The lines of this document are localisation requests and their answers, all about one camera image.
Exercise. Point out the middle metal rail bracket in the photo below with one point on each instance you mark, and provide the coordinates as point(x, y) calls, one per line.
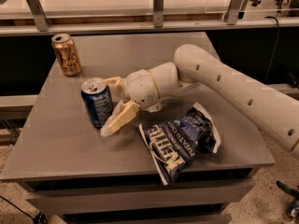
point(158, 13)

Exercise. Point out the grey drawer cabinet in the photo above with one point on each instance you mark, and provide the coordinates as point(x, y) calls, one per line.
point(68, 169)

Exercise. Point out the gold soda can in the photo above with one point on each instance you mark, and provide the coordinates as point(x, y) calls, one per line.
point(66, 54)

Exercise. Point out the metal rail bracket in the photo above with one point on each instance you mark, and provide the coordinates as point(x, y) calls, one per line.
point(40, 19)
point(158, 13)
point(231, 15)

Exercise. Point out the blue potato chip bag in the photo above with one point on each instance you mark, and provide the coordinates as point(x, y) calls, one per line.
point(174, 144)

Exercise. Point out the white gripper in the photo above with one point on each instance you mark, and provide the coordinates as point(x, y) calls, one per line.
point(140, 87)

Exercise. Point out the blue pepsi can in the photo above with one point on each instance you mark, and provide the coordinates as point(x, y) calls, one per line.
point(96, 96)

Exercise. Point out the left metal rail bracket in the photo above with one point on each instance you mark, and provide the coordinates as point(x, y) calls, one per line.
point(40, 19)

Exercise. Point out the right metal rail bracket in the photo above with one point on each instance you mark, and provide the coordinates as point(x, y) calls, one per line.
point(231, 15)

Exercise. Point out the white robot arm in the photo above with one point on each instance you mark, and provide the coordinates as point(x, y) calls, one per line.
point(272, 111)

